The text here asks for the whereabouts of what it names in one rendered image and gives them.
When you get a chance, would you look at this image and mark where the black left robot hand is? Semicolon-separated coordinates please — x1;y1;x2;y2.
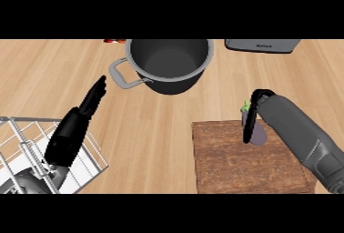
79;75;110;120

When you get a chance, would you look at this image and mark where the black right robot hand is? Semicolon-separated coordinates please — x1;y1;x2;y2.
243;88;277;145

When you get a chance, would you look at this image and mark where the purple eggplant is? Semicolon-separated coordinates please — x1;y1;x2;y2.
240;100;271;147

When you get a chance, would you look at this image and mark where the brown wooden cutting board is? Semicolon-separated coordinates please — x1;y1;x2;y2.
191;119;318;195

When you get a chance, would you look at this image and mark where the dark grey metal pot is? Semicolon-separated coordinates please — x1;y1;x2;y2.
108;38;216;96

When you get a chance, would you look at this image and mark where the small red object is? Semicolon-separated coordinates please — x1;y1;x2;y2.
102;38;129;45

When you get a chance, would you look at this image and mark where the grey appliance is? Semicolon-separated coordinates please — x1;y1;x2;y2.
223;38;303;55

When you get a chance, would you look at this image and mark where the silver wire dish rack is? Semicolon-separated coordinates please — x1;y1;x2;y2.
0;116;111;195

